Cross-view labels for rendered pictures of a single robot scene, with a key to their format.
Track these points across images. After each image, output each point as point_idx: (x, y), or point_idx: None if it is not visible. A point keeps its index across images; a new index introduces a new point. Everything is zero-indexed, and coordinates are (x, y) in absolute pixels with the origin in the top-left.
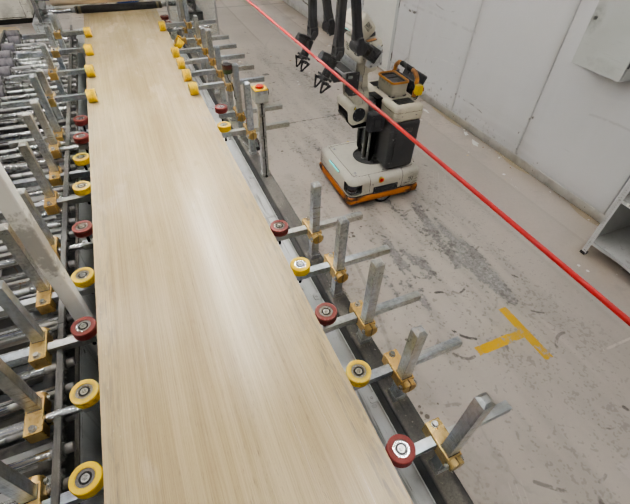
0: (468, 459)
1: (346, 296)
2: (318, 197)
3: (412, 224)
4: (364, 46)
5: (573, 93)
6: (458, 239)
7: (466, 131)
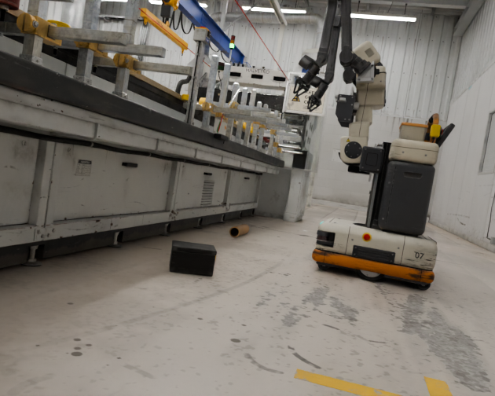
0: None
1: (85, 83)
2: (131, 5)
3: (386, 298)
4: (349, 53)
5: None
6: (449, 325)
7: None
